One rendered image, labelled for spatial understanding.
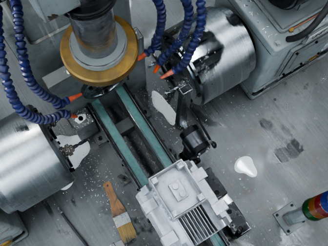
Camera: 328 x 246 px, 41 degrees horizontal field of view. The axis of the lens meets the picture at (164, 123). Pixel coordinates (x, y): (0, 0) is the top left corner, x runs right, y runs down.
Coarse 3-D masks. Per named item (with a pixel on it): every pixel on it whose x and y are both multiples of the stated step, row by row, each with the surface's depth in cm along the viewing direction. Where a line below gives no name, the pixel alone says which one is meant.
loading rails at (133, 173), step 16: (128, 96) 141; (96, 112) 139; (128, 112) 140; (144, 112) 138; (112, 128) 137; (128, 128) 145; (144, 128) 137; (112, 144) 135; (144, 144) 147; (160, 144) 136; (128, 160) 134; (160, 160) 134; (128, 176) 143; (144, 176) 133; (208, 240) 131; (224, 240) 126
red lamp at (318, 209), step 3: (318, 195) 110; (321, 195) 107; (315, 198) 111; (318, 198) 108; (315, 201) 110; (318, 201) 108; (315, 204) 110; (318, 204) 108; (315, 207) 110; (318, 207) 108; (321, 207) 106; (318, 210) 109; (321, 210) 107; (324, 210) 106; (321, 213) 109; (324, 213) 107; (327, 213) 106; (327, 216) 109
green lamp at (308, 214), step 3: (306, 201) 119; (306, 204) 117; (306, 207) 116; (306, 210) 117; (306, 213) 117; (309, 213) 115; (309, 216) 116; (312, 216) 115; (312, 219) 117; (315, 219) 116; (318, 219) 116
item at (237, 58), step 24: (192, 24) 123; (216, 24) 122; (240, 24) 123; (216, 48) 120; (240, 48) 122; (192, 72) 121; (216, 72) 121; (240, 72) 125; (192, 96) 132; (216, 96) 130
